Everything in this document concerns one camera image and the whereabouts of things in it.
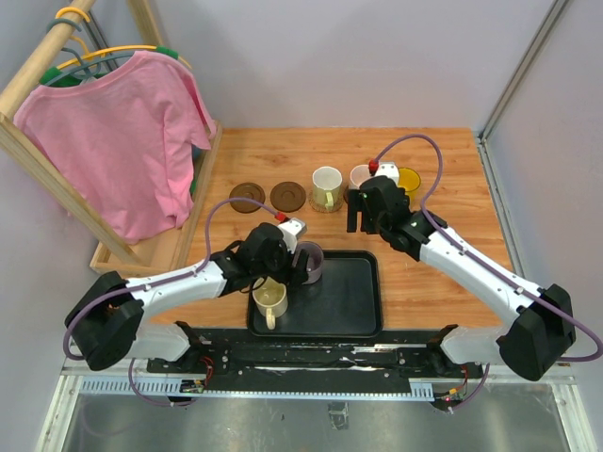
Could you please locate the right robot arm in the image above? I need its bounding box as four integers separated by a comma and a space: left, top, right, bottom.
347, 175, 576, 381

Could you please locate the white mug yellow handle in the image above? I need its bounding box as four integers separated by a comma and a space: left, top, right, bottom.
312, 166, 343, 196

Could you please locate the cream yellow mug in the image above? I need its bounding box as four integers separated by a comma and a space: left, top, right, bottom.
252, 278, 288, 331

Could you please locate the pink mug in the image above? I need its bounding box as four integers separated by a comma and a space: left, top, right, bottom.
349, 164, 372, 189

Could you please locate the yellow clothes hanger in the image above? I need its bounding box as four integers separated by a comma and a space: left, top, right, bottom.
55, 5, 193, 72

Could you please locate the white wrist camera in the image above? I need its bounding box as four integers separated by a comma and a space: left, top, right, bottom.
367, 159, 399, 185
275, 212, 307, 253

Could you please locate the pink t-shirt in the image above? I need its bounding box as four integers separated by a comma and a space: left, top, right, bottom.
13, 51, 216, 244

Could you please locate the woven rattan coaster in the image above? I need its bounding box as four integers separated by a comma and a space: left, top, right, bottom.
308, 190, 344, 214

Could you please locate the grey clothes hanger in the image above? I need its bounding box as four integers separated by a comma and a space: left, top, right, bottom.
39, 47, 135, 87

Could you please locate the black serving tray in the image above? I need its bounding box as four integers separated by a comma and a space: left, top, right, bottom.
247, 250, 383, 339

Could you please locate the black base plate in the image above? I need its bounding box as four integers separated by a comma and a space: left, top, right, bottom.
147, 328, 482, 396

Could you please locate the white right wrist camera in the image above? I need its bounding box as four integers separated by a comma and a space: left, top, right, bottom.
367, 159, 399, 185

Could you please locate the wooden clothes rack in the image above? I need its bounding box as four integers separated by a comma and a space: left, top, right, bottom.
1, 1, 222, 277

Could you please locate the purple cup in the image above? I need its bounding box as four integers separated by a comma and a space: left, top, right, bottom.
293, 241, 324, 285

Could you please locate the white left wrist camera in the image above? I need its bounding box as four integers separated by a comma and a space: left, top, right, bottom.
275, 212, 307, 253

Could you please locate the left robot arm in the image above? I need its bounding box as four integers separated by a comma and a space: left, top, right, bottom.
64, 218, 307, 373

